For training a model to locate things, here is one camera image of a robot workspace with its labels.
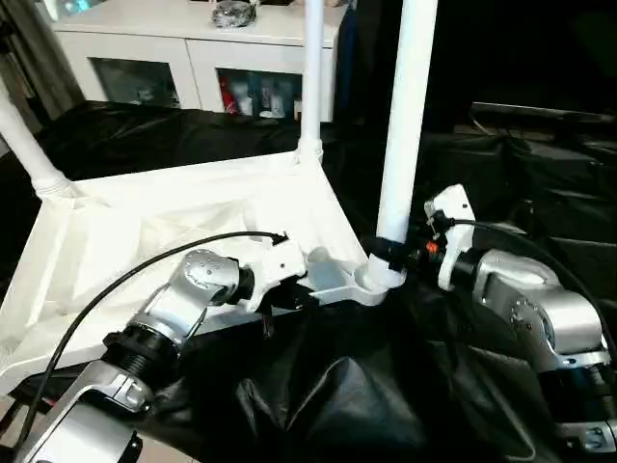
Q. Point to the white plastic table leg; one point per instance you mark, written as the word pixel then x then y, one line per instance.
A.
pixel 311 68
pixel 29 145
pixel 405 106

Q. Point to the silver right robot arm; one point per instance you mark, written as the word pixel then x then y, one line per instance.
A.
pixel 540 318

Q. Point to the black plastic mat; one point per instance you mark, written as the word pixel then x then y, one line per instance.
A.
pixel 521 193

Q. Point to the black cabinet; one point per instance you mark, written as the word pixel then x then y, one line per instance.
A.
pixel 366 53

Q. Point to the red carton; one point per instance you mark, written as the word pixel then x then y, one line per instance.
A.
pixel 228 96

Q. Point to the white cabinet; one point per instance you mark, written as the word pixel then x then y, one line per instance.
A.
pixel 174 43

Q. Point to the shiny dark bundle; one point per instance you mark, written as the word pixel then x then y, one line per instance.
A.
pixel 234 13

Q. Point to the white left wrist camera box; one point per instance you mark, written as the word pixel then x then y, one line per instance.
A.
pixel 275 265

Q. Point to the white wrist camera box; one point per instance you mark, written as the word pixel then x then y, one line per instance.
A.
pixel 451 222
pixel 275 265

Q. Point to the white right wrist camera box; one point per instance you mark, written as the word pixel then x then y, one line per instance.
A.
pixel 451 222

